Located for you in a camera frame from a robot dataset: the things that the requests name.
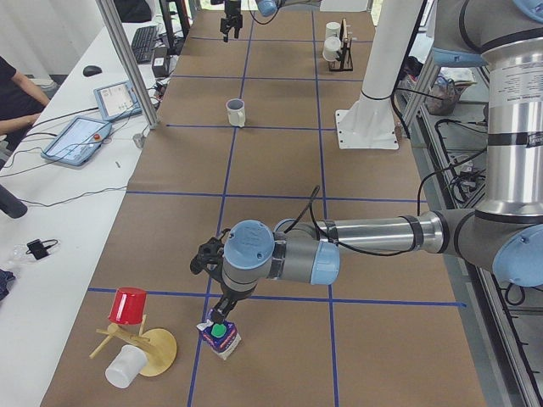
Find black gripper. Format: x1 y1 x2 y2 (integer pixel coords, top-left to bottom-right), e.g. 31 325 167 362
221 0 243 42
190 237 255 325

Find blue Pascual milk carton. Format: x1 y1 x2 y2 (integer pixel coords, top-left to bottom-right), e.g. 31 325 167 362
196 311 241 360

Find white home mug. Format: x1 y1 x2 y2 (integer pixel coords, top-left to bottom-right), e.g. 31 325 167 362
226 98 246 128
322 36 342 62

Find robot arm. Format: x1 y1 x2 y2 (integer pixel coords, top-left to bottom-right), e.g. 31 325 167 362
190 1 542 323

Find red cup on mug tree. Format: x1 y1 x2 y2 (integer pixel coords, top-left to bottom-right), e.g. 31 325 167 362
108 287 147 325

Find white cup on mug tree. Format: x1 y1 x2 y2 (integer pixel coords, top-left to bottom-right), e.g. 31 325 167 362
105 344 148 389

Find white cup bottom on rack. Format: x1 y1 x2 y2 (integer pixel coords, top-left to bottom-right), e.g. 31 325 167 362
325 21 342 39

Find wooden mug tree stand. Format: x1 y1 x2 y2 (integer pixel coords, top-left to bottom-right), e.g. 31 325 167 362
89 315 177 377

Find black power adapter box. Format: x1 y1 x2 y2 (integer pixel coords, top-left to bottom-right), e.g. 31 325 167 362
151 47 177 78

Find black keyboard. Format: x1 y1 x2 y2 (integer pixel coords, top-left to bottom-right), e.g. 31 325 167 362
131 25 158 64

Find white HOME mug on rack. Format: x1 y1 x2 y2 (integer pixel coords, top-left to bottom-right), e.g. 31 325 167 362
322 36 342 62

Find teach pendant tablet far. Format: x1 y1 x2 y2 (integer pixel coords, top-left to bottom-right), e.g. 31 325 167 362
93 81 142 122

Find teach pendant tablet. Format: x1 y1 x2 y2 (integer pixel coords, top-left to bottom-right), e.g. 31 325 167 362
93 81 142 122
41 116 112 167

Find black computer mouse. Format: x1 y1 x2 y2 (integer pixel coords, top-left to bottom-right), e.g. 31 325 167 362
82 65 103 77

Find teach pendant tablet near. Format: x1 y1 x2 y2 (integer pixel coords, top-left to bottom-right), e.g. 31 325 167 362
41 116 112 167

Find small black adapter device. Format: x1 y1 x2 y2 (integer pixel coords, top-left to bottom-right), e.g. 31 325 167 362
26 239 59 260

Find seated person in black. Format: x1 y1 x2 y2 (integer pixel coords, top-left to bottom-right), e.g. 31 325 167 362
0 58 50 151

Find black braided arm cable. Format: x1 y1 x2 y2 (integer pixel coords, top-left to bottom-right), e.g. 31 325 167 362
248 7 281 25

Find aluminium frame post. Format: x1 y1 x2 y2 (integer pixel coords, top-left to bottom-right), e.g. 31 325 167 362
96 0 159 130

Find black wire cup rack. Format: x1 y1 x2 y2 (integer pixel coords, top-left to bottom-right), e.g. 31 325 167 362
326 18 354 71

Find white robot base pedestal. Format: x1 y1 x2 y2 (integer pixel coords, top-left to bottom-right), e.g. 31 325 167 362
336 0 426 150

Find black cables at table edge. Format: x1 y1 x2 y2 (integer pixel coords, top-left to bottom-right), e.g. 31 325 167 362
434 118 493 209

